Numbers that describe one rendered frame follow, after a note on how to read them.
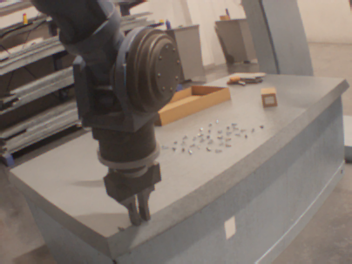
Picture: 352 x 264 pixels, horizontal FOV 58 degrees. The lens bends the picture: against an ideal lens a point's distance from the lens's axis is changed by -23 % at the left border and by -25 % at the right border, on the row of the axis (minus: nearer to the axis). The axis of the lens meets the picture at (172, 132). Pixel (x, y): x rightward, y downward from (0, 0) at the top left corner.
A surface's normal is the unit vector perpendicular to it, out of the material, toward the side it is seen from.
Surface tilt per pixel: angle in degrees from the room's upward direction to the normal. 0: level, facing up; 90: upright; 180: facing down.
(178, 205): 67
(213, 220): 90
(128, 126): 94
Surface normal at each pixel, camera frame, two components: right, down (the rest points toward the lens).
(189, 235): 0.67, 0.07
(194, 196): 0.54, -0.29
